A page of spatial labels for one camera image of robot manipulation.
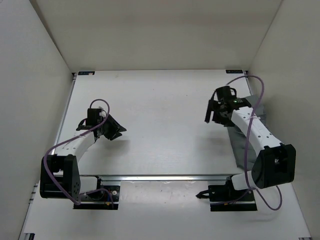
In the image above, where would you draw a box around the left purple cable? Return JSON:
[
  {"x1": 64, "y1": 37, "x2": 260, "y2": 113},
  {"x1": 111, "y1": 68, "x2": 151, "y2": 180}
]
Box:
[{"x1": 42, "y1": 98, "x2": 111, "y2": 206}]

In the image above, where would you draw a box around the purple cable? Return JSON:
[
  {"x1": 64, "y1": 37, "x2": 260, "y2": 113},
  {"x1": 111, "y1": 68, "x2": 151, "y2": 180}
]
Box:
[
  {"x1": 42, "y1": 98, "x2": 111, "y2": 206},
  {"x1": 226, "y1": 74, "x2": 284, "y2": 211}
]

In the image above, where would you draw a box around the grey pleated skirt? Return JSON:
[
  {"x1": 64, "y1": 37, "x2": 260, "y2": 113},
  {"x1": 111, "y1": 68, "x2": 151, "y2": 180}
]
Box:
[{"x1": 227, "y1": 104, "x2": 267, "y2": 171}]

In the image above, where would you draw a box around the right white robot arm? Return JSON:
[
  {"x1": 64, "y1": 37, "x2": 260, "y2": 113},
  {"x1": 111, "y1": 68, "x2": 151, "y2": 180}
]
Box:
[{"x1": 205, "y1": 98, "x2": 296, "y2": 200}]

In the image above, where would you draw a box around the right blue table label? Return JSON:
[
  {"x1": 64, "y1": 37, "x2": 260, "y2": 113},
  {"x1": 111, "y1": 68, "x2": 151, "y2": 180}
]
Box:
[{"x1": 225, "y1": 69, "x2": 244, "y2": 74}]

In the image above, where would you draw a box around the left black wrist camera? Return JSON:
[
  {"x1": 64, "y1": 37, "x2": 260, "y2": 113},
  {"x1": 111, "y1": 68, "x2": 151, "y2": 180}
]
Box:
[{"x1": 85, "y1": 108, "x2": 104, "y2": 126}]

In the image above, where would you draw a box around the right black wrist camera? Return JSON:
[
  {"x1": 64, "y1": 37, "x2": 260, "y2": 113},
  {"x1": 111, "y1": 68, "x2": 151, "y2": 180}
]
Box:
[{"x1": 215, "y1": 85, "x2": 237, "y2": 102}]

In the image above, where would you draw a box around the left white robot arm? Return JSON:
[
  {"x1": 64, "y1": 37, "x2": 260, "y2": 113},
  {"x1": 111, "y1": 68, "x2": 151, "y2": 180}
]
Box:
[{"x1": 39, "y1": 115, "x2": 127, "y2": 202}]

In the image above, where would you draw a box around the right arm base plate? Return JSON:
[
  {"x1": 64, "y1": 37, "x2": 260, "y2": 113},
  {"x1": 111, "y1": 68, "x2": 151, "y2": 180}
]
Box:
[{"x1": 196, "y1": 177, "x2": 258, "y2": 212}]

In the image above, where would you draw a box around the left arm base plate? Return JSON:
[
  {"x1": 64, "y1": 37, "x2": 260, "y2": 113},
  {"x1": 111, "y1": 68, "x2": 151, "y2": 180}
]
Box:
[{"x1": 73, "y1": 176, "x2": 121, "y2": 211}]

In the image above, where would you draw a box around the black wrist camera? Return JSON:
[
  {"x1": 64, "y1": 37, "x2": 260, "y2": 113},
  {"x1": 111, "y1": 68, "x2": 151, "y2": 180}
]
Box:
[
  {"x1": 215, "y1": 85, "x2": 237, "y2": 102},
  {"x1": 85, "y1": 108, "x2": 104, "y2": 126}
]

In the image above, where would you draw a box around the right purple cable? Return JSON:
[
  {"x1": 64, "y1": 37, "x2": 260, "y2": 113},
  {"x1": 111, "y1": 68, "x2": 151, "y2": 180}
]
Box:
[{"x1": 226, "y1": 74, "x2": 284, "y2": 211}]

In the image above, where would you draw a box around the left blue table label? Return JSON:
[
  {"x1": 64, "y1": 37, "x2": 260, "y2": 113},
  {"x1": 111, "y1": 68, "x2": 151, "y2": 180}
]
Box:
[{"x1": 77, "y1": 71, "x2": 95, "y2": 76}]

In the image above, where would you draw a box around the blue table label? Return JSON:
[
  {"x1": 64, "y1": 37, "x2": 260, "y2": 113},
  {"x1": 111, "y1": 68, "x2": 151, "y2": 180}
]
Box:
[
  {"x1": 77, "y1": 71, "x2": 95, "y2": 76},
  {"x1": 225, "y1": 69, "x2": 244, "y2": 74}
]

